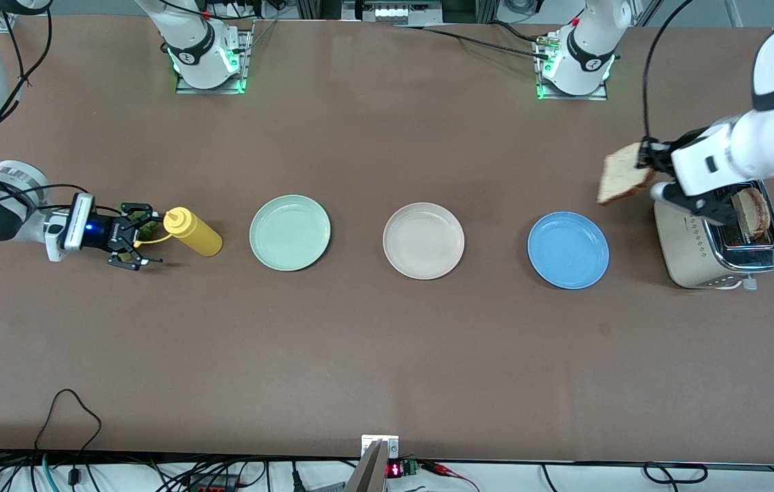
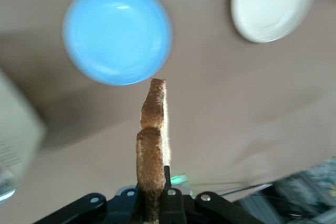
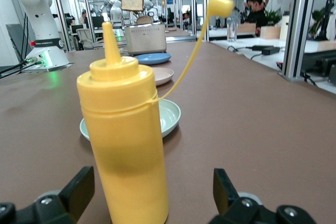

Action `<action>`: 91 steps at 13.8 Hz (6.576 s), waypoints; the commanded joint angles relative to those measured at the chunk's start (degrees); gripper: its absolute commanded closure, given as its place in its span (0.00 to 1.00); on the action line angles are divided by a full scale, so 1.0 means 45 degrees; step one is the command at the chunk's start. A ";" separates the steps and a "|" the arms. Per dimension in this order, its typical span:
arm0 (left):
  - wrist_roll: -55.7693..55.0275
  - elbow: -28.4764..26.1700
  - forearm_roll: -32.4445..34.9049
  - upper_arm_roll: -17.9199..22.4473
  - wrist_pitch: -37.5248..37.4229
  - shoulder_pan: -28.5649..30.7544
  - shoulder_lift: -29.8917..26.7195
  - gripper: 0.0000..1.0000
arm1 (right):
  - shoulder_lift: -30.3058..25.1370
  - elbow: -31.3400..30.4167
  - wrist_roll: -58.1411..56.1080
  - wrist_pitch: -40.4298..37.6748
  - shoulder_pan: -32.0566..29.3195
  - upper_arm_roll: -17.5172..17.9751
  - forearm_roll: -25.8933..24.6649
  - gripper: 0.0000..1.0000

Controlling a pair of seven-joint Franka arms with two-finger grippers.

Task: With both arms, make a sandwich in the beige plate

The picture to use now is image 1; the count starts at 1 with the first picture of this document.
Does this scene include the blue plate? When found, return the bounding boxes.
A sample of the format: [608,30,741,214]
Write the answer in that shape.
[527,211,611,290]

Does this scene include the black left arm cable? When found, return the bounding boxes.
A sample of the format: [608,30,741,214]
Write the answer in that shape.
[642,0,695,148]

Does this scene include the toasted bread slice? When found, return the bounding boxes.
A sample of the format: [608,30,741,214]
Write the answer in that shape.
[596,141,656,206]
[731,186,771,240]

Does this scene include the black coiled cable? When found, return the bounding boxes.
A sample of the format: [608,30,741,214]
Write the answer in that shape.
[643,462,709,484]

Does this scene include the red and black clip leads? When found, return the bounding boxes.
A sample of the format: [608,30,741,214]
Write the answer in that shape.
[421,461,480,492]

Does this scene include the grey vented device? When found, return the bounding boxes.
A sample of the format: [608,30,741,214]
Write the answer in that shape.
[341,0,444,25]

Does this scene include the light green plate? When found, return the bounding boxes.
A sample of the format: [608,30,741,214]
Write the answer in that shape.
[249,195,332,273]

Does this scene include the thick black table cable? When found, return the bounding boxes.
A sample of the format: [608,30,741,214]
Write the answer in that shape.
[394,25,555,59]

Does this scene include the small white metal bracket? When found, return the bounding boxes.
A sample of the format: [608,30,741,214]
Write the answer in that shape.
[361,435,400,460]

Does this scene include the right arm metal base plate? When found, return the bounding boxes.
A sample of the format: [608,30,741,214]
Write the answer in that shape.
[175,19,251,95]

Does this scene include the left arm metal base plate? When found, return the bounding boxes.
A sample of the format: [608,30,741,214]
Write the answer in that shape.
[535,34,609,102]

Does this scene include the beige chrome toaster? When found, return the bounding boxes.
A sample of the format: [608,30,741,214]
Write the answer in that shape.
[654,179,774,291]

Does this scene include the yellow squeeze mustard bottle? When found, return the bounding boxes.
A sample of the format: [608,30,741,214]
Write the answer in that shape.
[134,206,224,258]

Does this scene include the beige plate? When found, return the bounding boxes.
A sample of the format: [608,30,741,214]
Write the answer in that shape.
[382,202,466,281]

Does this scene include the thin black looped cable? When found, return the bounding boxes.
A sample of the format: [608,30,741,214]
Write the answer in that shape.
[35,389,103,492]

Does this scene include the grey angled mount post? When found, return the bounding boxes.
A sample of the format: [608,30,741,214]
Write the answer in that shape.
[345,441,388,492]

